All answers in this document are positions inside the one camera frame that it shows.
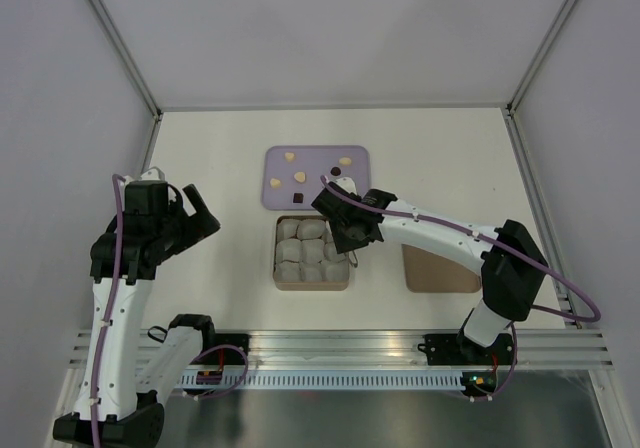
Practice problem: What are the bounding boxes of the right aluminium frame post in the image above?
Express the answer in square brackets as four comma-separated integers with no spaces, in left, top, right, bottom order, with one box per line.
[505,0,581,117]

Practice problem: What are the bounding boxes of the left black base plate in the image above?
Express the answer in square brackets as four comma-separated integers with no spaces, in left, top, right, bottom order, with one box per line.
[191,332,251,367]

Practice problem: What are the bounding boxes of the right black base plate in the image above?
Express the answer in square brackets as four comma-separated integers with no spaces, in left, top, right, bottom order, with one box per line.
[417,333,515,367]

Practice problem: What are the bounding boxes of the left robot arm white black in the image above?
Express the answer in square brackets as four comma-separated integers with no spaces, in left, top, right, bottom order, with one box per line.
[52,168,220,447]

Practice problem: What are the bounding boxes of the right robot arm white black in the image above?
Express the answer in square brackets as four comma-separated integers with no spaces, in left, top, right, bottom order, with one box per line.
[311,182,548,363]

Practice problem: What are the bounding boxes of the white paper cup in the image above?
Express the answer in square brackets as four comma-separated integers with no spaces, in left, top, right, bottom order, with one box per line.
[300,238,325,263]
[274,261,301,283]
[275,238,302,264]
[322,261,350,283]
[300,263,325,284]
[276,218,300,243]
[296,218,327,240]
[324,242,346,263]

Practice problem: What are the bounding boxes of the left aluminium frame post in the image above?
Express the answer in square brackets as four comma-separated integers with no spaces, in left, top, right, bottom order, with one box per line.
[86,0,162,120]

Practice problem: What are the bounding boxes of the aluminium mounting rail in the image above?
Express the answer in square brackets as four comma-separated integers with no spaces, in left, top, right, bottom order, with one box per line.
[69,328,615,372]

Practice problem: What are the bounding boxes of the metal tongs white tips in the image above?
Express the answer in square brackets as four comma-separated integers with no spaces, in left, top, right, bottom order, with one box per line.
[347,251,359,269]

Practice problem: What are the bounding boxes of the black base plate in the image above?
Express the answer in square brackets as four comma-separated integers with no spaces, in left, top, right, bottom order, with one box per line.
[417,333,515,367]
[191,332,251,367]

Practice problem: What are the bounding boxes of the lavender plastic tray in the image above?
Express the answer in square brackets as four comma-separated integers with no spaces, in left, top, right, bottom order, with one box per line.
[261,145,371,211]

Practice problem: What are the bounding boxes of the gold chocolate tin box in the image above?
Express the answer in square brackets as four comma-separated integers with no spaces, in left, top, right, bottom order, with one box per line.
[272,215,352,292]

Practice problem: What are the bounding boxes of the white heart chocolate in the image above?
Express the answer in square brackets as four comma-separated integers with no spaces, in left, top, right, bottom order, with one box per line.
[294,171,306,183]

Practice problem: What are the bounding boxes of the aluminium frame post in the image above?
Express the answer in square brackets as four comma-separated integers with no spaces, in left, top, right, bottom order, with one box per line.
[86,0,162,120]
[505,0,581,117]

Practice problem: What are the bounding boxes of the gold tin lid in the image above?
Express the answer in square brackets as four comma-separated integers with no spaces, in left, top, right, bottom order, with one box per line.
[402,245,481,294]

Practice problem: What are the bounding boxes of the white slotted cable duct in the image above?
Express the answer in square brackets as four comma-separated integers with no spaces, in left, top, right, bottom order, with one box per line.
[176,369,465,391]

